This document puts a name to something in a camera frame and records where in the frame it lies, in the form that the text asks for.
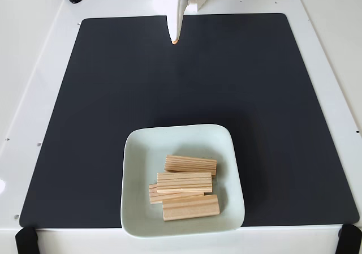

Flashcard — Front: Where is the pale green square plate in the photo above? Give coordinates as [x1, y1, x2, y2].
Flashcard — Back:
[120, 123, 245, 239]

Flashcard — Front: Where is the plain wooden block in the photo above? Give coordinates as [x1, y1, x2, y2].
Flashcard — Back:
[163, 154, 218, 177]

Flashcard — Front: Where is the striped grain wooden block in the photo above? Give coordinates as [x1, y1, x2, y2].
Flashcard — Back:
[156, 171, 213, 194]

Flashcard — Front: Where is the four-groove wooden block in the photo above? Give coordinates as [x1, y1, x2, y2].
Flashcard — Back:
[149, 183, 205, 205]

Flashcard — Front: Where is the single-groove wooden block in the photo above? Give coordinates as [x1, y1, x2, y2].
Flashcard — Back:
[162, 194, 221, 222]

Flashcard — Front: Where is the black rubber mat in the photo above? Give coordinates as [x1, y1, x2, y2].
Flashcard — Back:
[19, 12, 360, 229]

